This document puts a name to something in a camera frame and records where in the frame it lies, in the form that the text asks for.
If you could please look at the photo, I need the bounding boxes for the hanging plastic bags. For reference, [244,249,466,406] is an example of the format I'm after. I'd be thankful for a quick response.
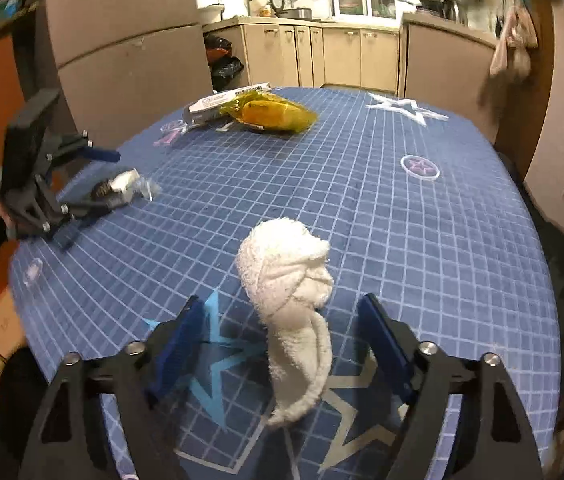
[489,7,533,81]

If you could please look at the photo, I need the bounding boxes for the white flat box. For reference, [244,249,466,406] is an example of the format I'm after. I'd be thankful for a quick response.
[183,82,270,128]

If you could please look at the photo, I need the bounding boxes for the clear plastic wrapper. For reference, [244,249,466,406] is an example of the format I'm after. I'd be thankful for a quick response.
[93,169,162,206]

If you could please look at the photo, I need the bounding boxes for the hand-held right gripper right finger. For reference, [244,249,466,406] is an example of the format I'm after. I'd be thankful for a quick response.
[357,292,545,480]

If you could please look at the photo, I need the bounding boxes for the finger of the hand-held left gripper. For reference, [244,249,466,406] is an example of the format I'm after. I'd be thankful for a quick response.
[0,175,135,252]
[44,130,121,164]

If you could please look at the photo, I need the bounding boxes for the white terry towel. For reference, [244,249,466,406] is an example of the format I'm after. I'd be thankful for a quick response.
[236,216,334,429]

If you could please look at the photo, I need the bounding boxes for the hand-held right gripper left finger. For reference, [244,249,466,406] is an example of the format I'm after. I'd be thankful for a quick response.
[17,295,208,480]

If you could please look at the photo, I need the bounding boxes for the beige refrigerator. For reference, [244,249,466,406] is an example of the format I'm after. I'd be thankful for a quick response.
[44,0,213,148]

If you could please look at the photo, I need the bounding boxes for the yellow plastic bag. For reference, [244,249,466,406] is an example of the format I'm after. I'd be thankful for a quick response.
[214,91,319,135]

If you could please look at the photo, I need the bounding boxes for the black garbage bags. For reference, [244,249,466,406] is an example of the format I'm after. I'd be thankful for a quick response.
[204,34,245,92]

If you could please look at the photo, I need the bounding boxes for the beige kitchen cabinets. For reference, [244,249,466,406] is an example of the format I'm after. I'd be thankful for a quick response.
[204,12,498,96]

